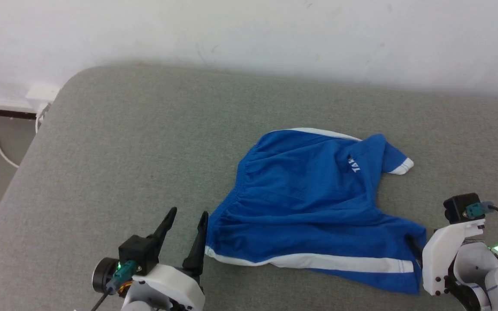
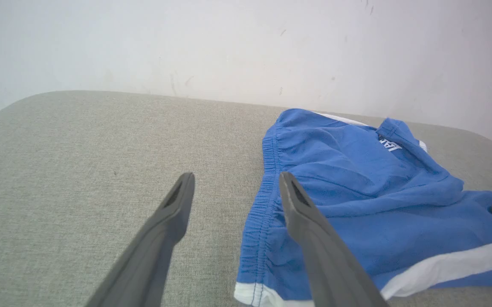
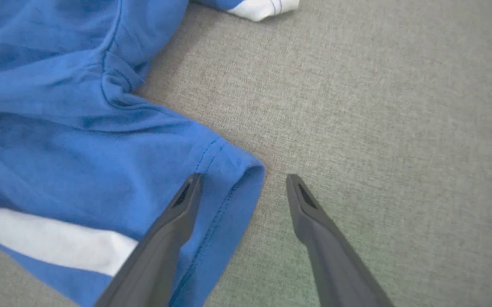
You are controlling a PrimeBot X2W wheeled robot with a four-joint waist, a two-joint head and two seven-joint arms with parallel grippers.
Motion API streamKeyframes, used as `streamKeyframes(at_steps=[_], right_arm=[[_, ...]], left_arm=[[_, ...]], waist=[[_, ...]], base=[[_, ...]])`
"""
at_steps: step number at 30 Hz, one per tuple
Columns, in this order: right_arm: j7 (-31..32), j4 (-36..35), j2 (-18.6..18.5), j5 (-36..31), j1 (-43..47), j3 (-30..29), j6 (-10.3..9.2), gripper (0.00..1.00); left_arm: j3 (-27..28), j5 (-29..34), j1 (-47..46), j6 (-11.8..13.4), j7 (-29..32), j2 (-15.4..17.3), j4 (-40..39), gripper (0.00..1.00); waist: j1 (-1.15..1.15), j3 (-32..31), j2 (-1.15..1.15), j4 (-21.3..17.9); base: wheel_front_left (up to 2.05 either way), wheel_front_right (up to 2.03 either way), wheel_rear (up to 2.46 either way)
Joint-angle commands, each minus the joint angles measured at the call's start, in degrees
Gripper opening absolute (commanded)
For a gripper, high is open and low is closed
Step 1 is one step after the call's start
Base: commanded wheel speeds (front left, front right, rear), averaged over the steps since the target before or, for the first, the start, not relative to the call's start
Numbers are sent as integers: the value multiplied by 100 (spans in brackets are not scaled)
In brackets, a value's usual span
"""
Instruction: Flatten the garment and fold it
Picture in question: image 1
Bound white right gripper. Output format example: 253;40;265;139
406;219;486;297

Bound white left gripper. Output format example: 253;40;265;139
122;207;209;311

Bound blue shorts with white stripes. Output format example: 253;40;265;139
205;127;427;295

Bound black cable with teal connector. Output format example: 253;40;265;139
466;201;498;228
90;260;137;311

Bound white wall socket box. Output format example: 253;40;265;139
25;84;61;114

